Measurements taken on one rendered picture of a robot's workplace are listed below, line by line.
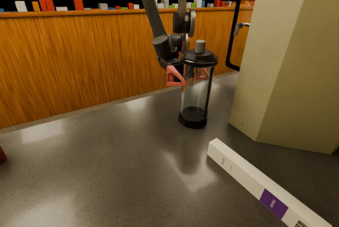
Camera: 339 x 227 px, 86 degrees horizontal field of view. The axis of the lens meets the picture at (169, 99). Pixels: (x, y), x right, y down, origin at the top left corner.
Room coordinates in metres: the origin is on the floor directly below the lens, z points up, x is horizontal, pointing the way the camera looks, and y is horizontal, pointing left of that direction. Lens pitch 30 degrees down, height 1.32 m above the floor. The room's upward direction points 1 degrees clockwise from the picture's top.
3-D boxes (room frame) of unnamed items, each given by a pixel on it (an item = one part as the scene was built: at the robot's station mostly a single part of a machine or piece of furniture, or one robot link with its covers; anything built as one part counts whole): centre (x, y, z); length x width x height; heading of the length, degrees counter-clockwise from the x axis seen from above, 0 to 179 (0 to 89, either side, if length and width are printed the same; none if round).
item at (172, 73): (0.53, -0.03, 1.09); 0.09 x 0.07 x 0.07; 31
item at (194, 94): (0.52, -0.08, 1.06); 0.11 x 0.11 x 0.21
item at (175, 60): (0.61, -0.03, 1.09); 0.10 x 0.07 x 0.07; 121
